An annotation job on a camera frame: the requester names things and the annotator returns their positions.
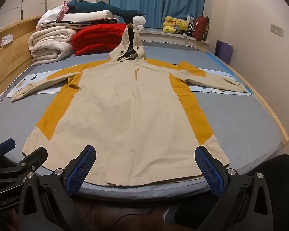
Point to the person's black trouser leg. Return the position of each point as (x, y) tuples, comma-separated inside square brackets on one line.
[(279, 185)]

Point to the red folded quilt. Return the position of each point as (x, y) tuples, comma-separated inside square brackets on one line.
[(98, 38)]

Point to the blue curtain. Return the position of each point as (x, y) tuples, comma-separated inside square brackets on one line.
[(158, 0)]

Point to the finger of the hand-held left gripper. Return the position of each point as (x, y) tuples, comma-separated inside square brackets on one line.
[(35, 157), (4, 145)]

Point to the white wardrobe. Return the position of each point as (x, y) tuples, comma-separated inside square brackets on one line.
[(19, 0)]

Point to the wooden bed with grey sheet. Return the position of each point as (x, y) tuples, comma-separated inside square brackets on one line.
[(243, 125)]

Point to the cream folded blanket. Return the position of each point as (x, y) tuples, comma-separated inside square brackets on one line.
[(53, 35), (50, 51)]

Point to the white plush toy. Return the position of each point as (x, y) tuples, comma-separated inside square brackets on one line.
[(139, 21)]

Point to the grey window seat cushion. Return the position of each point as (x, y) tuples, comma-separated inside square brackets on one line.
[(163, 36)]

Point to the wall switch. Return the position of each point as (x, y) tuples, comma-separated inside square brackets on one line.
[(280, 31), (274, 28)]

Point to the light blue deer printed cloth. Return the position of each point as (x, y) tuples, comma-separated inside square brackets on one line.
[(214, 72)]

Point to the purple box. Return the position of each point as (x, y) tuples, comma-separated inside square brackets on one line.
[(223, 51)]

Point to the dark red cushion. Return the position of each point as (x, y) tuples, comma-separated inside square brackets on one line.
[(201, 27)]

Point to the beige and yellow hooded jacket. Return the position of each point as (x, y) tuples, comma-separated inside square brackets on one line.
[(125, 113)]

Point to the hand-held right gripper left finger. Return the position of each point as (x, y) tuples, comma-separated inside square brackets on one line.
[(83, 166)]

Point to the yellow plush toy with blue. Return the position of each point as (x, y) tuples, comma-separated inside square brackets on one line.
[(181, 25)]

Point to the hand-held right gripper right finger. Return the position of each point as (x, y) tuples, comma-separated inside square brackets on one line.
[(209, 170)]

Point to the white folded pillow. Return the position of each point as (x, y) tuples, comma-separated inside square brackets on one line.
[(86, 15)]

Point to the white and pink cloth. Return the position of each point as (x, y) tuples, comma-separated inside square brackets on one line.
[(53, 13)]

